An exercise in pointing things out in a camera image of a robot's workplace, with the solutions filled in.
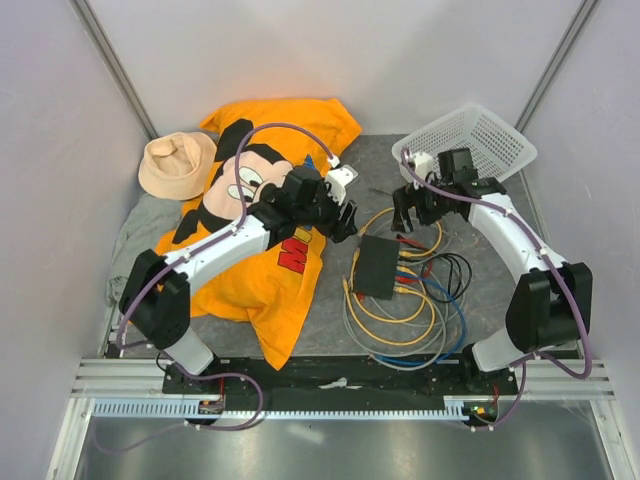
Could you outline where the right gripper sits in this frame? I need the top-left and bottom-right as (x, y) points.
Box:
(390, 173), (453, 234)

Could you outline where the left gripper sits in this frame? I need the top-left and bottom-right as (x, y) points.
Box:
(296, 179), (358, 244)

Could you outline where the black network switch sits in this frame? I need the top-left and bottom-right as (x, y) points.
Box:
(353, 234), (400, 300)

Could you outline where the black ethernet cable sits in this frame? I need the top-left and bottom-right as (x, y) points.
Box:
(419, 252), (473, 305)

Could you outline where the white plastic basket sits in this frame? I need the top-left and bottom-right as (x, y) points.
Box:
(391, 104), (537, 182)

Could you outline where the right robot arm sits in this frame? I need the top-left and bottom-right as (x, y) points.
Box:
(393, 148), (593, 394)

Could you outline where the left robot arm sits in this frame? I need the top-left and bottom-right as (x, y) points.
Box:
(119, 166), (358, 393)

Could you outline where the orange Mickey Mouse shirt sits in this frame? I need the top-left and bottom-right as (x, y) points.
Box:
(155, 97), (363, 371)

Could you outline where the peach bucket hat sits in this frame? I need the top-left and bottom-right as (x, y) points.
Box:
(138, 132), (217, 201)

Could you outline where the grey cloth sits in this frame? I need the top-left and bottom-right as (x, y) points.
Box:
(106, 193), (183, 306)

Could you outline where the red ethernet cable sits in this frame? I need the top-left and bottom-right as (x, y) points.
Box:
(394, 232), (436, 286)

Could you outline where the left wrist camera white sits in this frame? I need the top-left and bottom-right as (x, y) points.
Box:
(324, 165), (359, 205)

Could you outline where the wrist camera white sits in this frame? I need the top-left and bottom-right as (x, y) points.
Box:
(324, 165), (359, 205)
(399, 148), (436, 182)

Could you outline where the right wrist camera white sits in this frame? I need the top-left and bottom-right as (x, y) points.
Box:
(399, 148), (436, 182)

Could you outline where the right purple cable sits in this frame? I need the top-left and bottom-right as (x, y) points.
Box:
(401, 147), (596, 434)

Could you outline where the purple cable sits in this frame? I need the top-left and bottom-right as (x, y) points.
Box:
(91, 122), (341, 454)
(401, 147), (596, 434)

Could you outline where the blue ethernet cable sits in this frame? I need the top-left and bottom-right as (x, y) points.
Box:
(371, 274), (468, 371)

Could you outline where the yellow ethernet cable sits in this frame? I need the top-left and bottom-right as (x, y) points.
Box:
(341, 206), (445, 346)

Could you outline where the grey ethernet cable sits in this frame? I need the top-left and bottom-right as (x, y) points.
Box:
(342, 219), (466, 365)

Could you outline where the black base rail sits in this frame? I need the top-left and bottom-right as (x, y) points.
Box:
(162, 353), (521, 408)

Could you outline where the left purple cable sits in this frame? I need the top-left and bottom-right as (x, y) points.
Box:
(91, 122), (341, 454)

